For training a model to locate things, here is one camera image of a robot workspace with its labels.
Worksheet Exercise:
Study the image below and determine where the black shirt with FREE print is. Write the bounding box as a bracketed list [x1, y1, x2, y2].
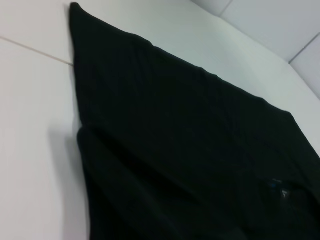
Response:
[68, 2, 320, 240]

